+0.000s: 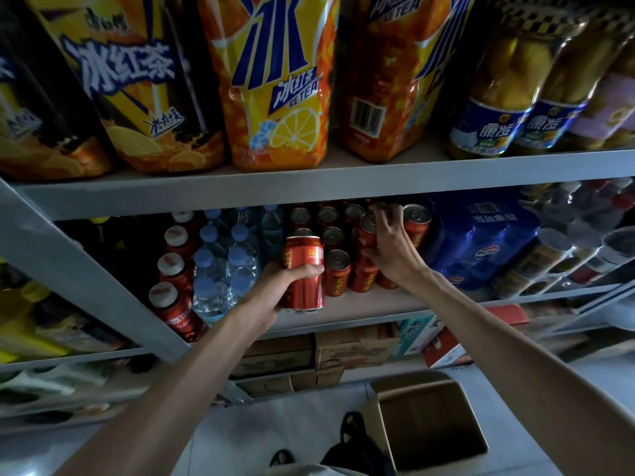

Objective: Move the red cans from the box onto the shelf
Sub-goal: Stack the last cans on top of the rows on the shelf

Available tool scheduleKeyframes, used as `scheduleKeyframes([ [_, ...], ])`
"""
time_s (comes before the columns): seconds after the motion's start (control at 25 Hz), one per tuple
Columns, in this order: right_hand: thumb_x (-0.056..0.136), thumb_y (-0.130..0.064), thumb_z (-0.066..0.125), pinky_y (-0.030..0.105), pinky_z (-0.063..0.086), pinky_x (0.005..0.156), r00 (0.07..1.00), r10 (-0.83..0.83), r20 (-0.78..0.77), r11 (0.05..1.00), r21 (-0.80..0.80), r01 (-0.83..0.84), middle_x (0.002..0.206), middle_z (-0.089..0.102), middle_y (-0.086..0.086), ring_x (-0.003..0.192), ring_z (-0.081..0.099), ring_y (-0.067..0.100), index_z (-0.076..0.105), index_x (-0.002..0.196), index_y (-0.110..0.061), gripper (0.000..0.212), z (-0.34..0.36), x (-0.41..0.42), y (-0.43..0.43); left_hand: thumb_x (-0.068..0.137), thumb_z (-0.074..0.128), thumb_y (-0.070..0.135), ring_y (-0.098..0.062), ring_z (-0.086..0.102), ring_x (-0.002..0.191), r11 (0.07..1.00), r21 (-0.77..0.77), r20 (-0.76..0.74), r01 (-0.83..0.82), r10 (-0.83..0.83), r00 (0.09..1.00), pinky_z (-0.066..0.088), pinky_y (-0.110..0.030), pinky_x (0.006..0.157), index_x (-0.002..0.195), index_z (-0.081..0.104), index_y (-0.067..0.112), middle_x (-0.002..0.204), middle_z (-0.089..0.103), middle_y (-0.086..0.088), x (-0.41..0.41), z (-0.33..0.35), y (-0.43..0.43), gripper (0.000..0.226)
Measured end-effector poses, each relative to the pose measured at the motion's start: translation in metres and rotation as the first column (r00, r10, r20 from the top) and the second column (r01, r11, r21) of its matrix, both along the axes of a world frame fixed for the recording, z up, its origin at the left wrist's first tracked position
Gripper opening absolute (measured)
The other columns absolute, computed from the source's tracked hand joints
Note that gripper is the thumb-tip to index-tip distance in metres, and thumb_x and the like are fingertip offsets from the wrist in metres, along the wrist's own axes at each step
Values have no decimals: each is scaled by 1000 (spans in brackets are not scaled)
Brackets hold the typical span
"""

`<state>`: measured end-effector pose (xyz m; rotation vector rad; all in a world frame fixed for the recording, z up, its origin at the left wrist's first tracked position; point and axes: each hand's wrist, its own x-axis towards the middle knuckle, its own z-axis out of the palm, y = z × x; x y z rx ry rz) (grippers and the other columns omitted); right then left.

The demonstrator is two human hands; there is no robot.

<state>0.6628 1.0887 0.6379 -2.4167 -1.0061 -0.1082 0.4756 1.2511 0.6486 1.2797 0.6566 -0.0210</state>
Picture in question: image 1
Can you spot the brown cardboard box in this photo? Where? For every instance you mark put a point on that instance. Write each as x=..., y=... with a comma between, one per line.
x=431, y=421

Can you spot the person's left dark sandal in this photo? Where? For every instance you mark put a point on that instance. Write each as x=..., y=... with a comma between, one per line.
x=282, y=457

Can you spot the person's left forearm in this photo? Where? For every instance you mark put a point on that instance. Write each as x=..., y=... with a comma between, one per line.
x=159, y=406

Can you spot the stack of colourful packets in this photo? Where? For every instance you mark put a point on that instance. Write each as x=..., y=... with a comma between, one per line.
x=44, y=332

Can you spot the person's right dark sandal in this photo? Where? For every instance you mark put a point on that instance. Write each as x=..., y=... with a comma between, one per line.
x=352, y=426

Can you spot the person's right hand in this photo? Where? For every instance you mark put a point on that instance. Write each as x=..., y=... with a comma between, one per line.
x=397, y=257

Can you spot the pack of white-capped red bottles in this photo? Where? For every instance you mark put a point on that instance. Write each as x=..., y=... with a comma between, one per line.
x=176, y=312

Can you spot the pack of blue-capped water bottles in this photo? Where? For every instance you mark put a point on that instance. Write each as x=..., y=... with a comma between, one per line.
x=223, y=282

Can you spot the red and white carton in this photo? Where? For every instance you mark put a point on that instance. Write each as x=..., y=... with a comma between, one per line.
x=441, y=349

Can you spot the dark orange drink pack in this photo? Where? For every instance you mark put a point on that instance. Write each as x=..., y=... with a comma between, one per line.
x=139, y=94
x=39, y=143

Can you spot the dark shorts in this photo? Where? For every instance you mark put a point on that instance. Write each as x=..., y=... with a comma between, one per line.
x=357, y=458

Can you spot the shrink-wrapped pack of gold tins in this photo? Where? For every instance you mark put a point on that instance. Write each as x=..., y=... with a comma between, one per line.
x=536, y=257

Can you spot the group of red cans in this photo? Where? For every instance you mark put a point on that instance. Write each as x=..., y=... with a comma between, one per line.
x=337, y=272

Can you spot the person's dark sandal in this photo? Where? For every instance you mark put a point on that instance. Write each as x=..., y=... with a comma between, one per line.
x=352, y=426
x=282, y=457

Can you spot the blue cola bottle pack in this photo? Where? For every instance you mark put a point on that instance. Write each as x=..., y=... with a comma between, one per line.
x=481, y=232

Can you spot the brown flat carton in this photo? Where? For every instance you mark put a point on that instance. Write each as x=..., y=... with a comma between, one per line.
x=273, y=361

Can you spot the person's left hand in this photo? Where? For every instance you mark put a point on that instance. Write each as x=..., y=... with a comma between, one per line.
x=258, y=302

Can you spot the row of purple-lidded fruit jars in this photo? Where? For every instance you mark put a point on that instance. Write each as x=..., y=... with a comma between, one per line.
x=605, y=109

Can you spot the tan printed carton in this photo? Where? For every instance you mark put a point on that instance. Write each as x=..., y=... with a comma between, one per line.
x=354, y=347

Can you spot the pack of red-capped clear bottles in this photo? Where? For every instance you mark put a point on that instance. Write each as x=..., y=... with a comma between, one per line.
x=585, y=213

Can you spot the person's right forearm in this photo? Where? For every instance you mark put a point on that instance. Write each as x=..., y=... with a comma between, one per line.
x=521, y=381

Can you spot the pack of yellow-capped dark bottles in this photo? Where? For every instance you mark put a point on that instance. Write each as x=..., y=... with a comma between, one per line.
x=99, y=220

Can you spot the grey metal shelf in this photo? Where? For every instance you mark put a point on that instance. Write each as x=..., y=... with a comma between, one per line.
x=317, y=185

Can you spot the clear labelled bottle pack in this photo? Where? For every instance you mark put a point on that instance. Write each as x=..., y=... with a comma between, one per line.
x=501, y=94

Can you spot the white blue-printed carton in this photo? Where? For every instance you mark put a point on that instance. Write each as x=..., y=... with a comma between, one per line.
x=414, y=334

